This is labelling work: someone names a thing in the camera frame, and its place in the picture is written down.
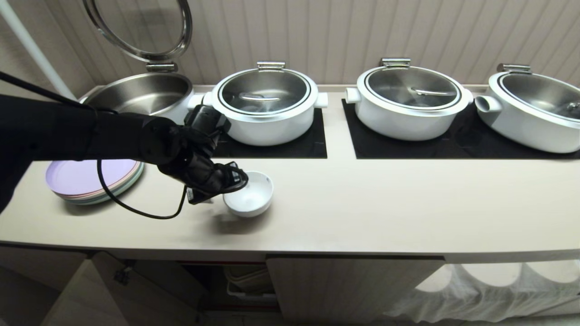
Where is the beige basket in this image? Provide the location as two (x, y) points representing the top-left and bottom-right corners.
(223, 265), (278, 304)

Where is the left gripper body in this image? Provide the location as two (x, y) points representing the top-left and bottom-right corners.
(158, 153), (249, 206)

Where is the pink plastic plate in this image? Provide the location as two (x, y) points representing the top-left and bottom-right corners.
(49, 161), (142, 201)

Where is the wide black induction hob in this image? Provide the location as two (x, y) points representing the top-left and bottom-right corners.
(342, 99), (580, 160)

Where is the white pot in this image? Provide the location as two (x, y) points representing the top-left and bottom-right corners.
(345, 66), (474, 141)
(188, 68), (329, 147)
(474, 72), (580, 154)

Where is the black cable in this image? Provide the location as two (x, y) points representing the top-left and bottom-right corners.
(96, 108), (189, 221)

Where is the purple plastic plate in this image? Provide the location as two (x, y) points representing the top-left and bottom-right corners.
(45, 159), (138, 197)

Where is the white ceramic bowl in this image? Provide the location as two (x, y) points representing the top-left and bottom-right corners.
(222, 171), (275, 218)

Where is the open stainless steel pot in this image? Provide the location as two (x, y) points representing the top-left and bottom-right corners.
(79, 72), (195, 125)

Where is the beige cabinet door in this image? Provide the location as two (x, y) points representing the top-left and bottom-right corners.
(40, 251), (205, 326)
(266, 255), (447, 325)

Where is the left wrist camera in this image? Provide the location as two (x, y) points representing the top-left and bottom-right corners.
(183, 104), (232, 146)

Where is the stack of pastel plates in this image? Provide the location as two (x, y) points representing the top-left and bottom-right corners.
(53, 162), (145, 206)

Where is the round glass pot lid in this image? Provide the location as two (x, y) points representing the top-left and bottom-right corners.
(82, 0), (193, 73)
(217, 61), (313, 116)
(497, 63), (580, 121)
(364, 57), (463, 111)

